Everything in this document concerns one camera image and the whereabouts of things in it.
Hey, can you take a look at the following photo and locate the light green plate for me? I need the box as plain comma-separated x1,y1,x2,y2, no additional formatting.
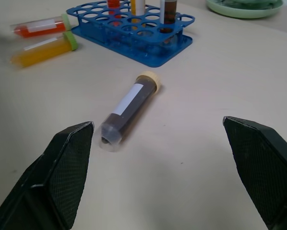
205,0,285,19

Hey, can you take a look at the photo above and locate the blue test tube rack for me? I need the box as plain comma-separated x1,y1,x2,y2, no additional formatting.
66,0,196,68

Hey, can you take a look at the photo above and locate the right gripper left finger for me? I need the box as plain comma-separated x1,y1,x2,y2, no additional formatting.
0,121,95,230

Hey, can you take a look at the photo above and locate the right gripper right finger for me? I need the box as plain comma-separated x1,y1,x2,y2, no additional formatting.
222,115,287,230

